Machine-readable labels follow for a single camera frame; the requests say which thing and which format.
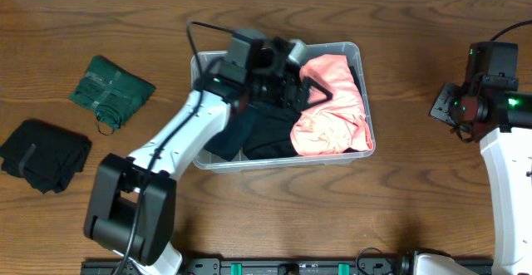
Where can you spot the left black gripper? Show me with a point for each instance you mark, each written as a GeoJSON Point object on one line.
{"type": "Point", "coordinates": [295, 90]}

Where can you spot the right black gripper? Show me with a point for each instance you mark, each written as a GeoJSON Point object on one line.
{"type": "Point", "coordinates": [442, 109]}

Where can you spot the pink shirt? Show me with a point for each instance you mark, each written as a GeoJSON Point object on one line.
{"type": "Point", "coordinates": [337, 125]}

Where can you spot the black garment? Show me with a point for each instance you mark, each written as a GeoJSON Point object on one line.
{"type": "Point", "coordinates": [270, 138]}

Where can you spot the dark navy cloth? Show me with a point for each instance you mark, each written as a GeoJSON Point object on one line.
{"type": "Point", "coordinates": [229, 141]}

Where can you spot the dark green shirt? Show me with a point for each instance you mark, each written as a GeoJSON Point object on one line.
{"type": "Point", "coordinates": [111, 93]}

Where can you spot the black cloth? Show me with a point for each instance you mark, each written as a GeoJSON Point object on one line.
{"type": "Point", "coordinates": [45, 155]}

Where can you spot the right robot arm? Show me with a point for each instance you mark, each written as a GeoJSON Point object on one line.
{"type": "Point", "coordinates": [505, 145]}

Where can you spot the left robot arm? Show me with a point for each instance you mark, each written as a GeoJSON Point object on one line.
{"type": "Point", "coordinates": [132, 206]}

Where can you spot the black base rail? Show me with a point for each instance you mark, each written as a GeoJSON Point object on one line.
{"type": "Point", "coordinates": [369, 262]}

